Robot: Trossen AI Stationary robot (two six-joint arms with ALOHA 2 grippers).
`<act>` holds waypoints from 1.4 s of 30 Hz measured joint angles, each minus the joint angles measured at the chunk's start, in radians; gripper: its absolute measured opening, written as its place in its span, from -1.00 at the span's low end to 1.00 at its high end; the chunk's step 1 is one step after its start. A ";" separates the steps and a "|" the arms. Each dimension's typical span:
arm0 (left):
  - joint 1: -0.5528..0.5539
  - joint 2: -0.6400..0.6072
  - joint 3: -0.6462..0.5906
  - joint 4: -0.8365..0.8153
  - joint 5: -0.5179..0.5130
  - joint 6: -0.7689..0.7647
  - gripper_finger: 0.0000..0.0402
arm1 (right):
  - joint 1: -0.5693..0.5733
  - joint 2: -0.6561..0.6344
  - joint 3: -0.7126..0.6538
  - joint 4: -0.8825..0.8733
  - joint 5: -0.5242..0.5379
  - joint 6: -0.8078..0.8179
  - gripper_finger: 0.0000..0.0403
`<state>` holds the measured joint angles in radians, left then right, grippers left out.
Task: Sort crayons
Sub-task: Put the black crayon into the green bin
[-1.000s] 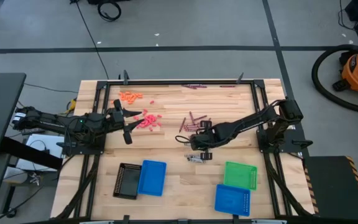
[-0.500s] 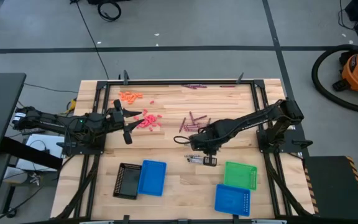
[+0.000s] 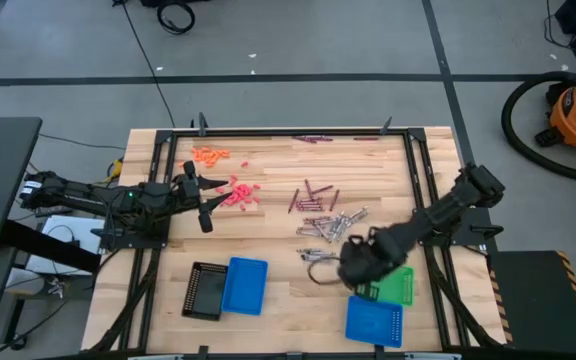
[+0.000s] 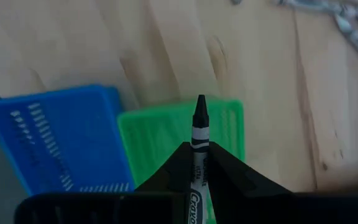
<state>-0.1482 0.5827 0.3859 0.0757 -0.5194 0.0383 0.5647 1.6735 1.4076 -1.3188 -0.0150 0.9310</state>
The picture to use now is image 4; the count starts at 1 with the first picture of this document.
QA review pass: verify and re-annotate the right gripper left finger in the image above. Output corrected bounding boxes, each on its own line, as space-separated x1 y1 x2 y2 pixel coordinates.
135 142 193 224

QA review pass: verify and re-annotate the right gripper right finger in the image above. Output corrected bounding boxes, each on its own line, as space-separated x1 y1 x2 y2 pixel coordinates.
208 141 293 224

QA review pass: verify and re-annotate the green plastic basket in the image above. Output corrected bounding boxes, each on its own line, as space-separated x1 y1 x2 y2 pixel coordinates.
116 98 246 224

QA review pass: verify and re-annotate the grey crayon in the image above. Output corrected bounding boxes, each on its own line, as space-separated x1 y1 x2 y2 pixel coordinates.
187 94 211 224

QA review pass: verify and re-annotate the blue plastic basket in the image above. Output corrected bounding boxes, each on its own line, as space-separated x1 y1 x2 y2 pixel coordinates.
0 84 136 197

